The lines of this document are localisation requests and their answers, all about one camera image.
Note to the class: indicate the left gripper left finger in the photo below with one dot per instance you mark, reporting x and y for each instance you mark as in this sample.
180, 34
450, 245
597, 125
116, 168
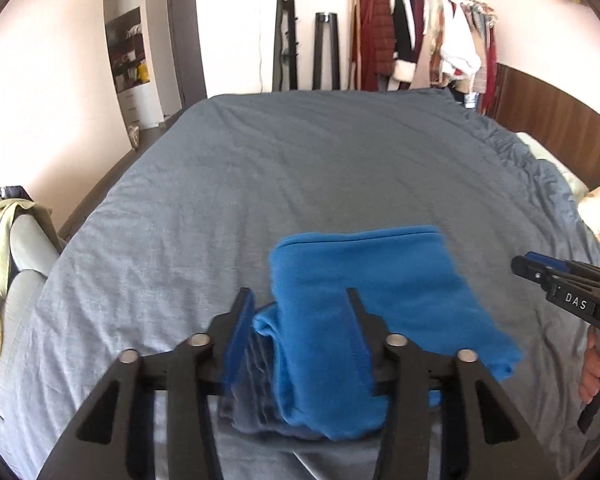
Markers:
111, 436

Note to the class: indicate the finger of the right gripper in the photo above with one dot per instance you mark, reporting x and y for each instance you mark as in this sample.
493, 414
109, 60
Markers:
535, 268
584, 270

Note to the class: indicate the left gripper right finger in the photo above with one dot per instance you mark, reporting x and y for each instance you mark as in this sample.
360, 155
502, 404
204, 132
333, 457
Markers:
483, 436

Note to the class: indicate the person's right hand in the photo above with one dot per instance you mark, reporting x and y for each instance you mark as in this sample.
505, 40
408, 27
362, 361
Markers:
589, 385

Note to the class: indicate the pale green pillow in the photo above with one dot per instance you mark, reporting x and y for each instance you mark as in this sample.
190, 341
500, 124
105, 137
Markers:
539, 151

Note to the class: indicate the wooden headboard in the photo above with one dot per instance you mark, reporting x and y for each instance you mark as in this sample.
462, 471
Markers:
565, 126

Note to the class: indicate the folded navy blue garment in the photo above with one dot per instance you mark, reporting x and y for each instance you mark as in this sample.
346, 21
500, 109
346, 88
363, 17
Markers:
249, 410

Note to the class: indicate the grey-blue bed duvet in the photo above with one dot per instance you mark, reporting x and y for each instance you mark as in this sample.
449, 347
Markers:
418, 203

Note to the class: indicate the chair with draped clothes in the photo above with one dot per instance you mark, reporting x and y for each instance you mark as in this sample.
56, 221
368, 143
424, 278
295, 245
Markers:
29, 248

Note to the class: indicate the clothes rack with garments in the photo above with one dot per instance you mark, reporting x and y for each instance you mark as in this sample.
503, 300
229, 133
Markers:
420, 44

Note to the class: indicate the black cylindrical stand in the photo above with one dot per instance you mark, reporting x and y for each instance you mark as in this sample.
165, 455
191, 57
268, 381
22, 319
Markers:
326, 41

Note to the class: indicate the black ladder rack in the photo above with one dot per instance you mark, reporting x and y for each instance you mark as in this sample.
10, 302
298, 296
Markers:
285, 69

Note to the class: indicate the arched wall shelf niche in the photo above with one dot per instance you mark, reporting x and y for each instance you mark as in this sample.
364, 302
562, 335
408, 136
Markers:
127, 52

